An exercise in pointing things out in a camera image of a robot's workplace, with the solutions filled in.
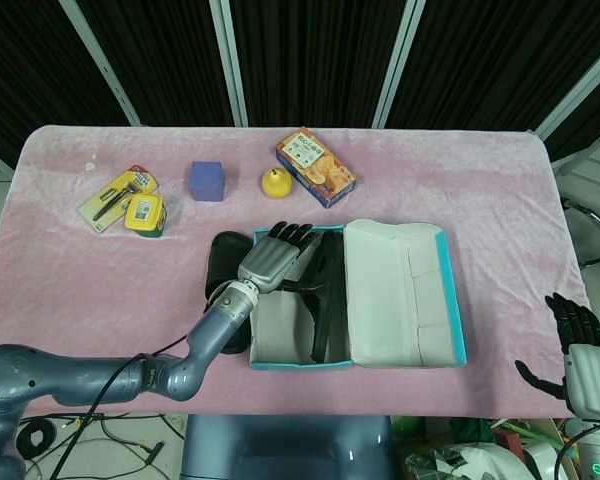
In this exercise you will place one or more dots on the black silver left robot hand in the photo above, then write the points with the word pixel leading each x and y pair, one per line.
pixel 267 265

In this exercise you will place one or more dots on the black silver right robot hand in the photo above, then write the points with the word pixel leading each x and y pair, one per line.
pixel 590 380

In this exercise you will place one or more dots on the black slipper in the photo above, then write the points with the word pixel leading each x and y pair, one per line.
pixel 330 320
pixel 225 250

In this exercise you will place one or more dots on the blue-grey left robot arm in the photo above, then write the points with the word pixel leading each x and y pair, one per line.
pixel 80 380

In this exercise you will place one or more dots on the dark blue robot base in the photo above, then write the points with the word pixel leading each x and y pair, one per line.
pixel 285 450

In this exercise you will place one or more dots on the orange cracker box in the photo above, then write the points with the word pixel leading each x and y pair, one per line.
pixel 315 167

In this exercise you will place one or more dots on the teal cardboard shoe box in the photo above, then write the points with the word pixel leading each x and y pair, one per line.
pixel 390 300

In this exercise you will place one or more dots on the yellow toy pear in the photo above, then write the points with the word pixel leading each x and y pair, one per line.
pixel 276 185

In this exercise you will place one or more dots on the purple foam cube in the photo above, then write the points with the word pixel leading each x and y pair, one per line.
pixel 206 181

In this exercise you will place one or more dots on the yellow-lidded green container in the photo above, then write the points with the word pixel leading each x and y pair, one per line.
pixel 142 212

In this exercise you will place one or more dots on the white green patterned bag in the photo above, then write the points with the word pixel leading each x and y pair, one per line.
pixel 450 462

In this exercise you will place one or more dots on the pink plush tablecloth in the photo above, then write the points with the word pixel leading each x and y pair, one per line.
pixel 105 280

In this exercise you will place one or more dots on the yellow razor blister pack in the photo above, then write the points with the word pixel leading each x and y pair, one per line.
pixel 105 200

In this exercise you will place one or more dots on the black curtain panel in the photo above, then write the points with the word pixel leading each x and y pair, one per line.
pixel 495 60
pixel 315 60
pixel 25 65
pixel 165 60

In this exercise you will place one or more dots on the metal chair frame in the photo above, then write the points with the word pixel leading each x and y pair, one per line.
pixel 592 220

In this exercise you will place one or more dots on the grey partition post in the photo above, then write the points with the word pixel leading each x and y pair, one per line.
pixel 232 70
pixel 395 70
pixel 105 70
pixel 580 85

